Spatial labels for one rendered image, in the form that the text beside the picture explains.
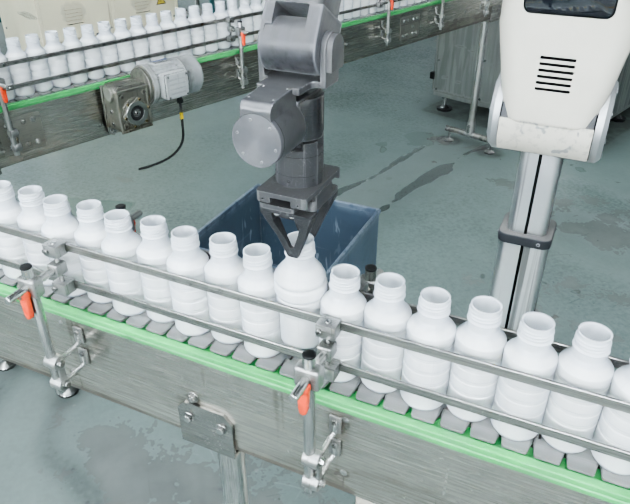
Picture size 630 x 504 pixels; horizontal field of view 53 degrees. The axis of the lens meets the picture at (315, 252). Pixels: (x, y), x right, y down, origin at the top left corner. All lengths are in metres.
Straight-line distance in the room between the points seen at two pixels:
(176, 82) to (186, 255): 1.33
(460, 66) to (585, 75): 3.59
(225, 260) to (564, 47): 0.69
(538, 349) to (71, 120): 1.74
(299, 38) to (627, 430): 0.55
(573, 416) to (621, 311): 2.17
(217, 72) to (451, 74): 2.64
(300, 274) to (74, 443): 1.58
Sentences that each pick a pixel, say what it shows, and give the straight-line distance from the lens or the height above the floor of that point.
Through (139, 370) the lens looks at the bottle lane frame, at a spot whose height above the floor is 0.92.
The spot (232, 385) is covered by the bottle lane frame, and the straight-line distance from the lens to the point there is 0.94.
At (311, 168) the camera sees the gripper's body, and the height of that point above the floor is 1.30.
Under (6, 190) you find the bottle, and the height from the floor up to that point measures 1.16.
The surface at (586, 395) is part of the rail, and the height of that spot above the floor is 1.11.
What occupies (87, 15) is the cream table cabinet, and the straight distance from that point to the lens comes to 4.78.
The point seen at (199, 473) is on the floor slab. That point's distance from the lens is 2.09.
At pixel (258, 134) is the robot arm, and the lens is 0.64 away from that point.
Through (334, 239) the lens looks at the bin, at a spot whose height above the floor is 0.85.
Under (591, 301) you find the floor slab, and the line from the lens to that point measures 2.96.
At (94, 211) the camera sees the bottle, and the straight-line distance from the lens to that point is 1.00.
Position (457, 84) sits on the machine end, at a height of 0.24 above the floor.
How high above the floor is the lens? 1.60
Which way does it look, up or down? 32 degrees down
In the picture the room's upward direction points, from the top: straight up
